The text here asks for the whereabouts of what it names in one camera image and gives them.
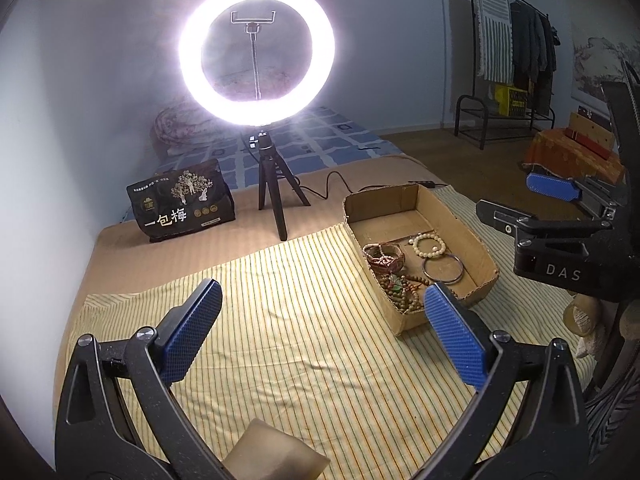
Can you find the phone holder clamp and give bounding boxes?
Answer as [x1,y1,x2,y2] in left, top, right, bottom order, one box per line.
[230,10,279,102]

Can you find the striped hanging towel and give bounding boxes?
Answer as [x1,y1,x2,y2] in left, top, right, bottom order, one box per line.
[472,0,514,83]

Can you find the brown wooden bead necklace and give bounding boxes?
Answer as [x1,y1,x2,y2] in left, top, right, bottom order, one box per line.
[375,274,437,317]

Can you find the cardboard box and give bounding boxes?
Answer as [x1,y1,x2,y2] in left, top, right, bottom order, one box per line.
[342,183,501,337]

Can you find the black clothes rack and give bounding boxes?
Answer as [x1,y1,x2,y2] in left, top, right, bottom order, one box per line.
[454,0,558,152]

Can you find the black printed snack bag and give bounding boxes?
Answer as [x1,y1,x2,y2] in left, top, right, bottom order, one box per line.
[127,158,237,245]

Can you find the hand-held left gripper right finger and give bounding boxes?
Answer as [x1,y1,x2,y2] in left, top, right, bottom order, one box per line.
[400,281,593,480]

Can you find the ring light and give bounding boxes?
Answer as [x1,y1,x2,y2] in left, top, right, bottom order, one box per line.
[178,0,337,128]

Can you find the dark hanging clothes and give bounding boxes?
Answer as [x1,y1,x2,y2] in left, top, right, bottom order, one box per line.
[510,0,559,117]

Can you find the blue patterned blanket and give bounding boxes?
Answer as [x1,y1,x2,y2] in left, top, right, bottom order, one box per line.
[155,107,407,192]

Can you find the reddish brown bead bracelet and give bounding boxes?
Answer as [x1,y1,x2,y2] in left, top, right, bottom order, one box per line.
[362,242,406,275]

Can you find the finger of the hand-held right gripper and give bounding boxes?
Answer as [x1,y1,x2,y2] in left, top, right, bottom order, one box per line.
[475,199,615,242]
[526,171,626,211]

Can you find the person's right hand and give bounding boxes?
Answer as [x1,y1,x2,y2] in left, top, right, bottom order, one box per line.
[565,294,608,359]

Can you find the tan bed mattress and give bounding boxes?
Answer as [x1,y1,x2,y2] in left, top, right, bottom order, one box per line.
[52,152,451,401]

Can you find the orange cloth covered stool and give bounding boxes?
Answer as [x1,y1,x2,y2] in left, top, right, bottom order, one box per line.
[522,130,626,184]

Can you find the dark striped cloth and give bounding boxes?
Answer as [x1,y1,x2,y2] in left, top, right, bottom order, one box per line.
[582,357,640,463]

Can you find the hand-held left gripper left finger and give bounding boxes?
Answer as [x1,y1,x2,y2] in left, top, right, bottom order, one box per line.
[52,277,236,480]

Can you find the black power cable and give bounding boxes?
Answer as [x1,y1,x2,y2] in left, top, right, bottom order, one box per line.
[300,152,441,201]

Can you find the yellow plastic crate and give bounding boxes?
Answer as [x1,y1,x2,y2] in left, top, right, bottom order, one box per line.
[494,85,530,117]

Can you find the wall poster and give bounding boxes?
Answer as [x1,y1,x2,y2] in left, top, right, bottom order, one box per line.
[570,25,640,111]

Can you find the cream bead bracelet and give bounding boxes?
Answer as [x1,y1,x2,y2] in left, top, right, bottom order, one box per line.
[410,232,447,260]

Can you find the patterned pillow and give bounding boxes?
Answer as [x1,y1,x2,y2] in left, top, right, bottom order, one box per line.
[152,102,223,157]

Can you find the yellow striped cloth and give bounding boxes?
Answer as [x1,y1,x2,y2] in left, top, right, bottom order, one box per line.
[75,185,601,480]

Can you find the silver bangle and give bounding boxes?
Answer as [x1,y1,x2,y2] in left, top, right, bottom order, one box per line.
[421,255,464,286]

